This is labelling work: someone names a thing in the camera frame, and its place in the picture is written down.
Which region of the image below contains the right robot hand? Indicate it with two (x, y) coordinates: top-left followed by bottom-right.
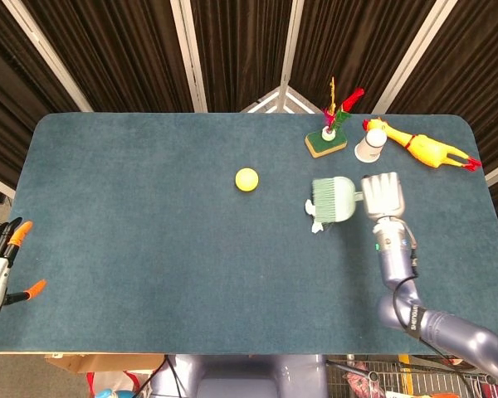
(359, 172), (407, 220)

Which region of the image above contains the yellow ball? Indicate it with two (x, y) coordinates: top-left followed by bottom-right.
(234, 167), (260, 193)

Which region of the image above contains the white paper cup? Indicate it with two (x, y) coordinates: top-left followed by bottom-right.
(354, 128), (388, 163)

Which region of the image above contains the yellow rubber chicken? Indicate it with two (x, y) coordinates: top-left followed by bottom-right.
(361, 117), (483, 172)

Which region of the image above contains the green yellow sponge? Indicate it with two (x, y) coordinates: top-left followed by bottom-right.
(304, 129), (349, 159)

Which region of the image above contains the colourful feather shuttlecock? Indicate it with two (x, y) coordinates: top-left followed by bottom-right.
(321, 76), (365, 141)

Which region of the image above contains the cardboard box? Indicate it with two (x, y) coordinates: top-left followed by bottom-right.
(45, 352), (167, 374)

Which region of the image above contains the red white bag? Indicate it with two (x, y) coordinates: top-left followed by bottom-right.
(85, 371), (144, 398)

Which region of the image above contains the blue table mat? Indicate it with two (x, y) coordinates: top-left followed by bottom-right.
(0, 112), (498, 357)

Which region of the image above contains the dark brown curtain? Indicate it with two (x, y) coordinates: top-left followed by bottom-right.
(0, 0), (498, 216)

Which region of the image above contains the grey robot torso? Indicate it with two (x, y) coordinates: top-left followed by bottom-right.
(149, 354), (329, 398)

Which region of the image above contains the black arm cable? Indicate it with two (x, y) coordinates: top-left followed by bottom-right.
(392, 235), (498, 381)

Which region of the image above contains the white triangular frame base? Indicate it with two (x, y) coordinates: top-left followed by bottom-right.
(240, 85), (323, 114)

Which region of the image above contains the wire basket cart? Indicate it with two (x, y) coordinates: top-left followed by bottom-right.
(325, 354), (498, 398)

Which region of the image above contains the black torso cable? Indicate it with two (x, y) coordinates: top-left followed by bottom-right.
(139, 354), (182, 398)

